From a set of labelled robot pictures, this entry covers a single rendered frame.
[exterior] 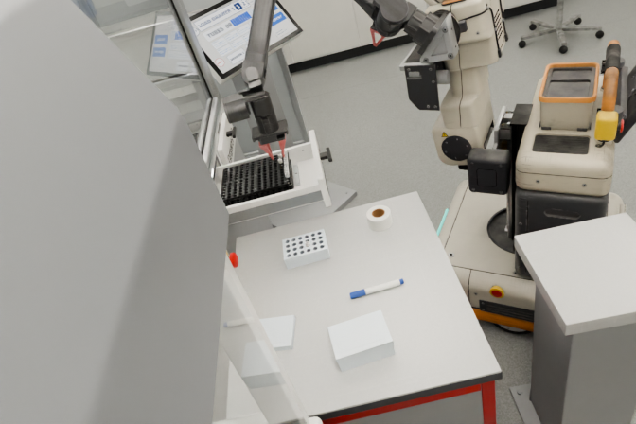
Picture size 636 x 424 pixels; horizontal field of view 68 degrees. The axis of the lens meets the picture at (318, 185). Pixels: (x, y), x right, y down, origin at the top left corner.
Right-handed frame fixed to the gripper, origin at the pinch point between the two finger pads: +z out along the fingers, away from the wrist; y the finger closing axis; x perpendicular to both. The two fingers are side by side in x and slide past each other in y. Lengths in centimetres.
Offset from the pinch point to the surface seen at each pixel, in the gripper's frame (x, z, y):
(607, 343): 57, 36, -68
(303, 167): -11.9, 14.4, -5.2
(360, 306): 42.9, 21.0, -13.8
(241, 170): -10.6, 9.0, 14.2
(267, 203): 7.8, 10.6, 6.3
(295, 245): 20.0, 17.9, 0.2
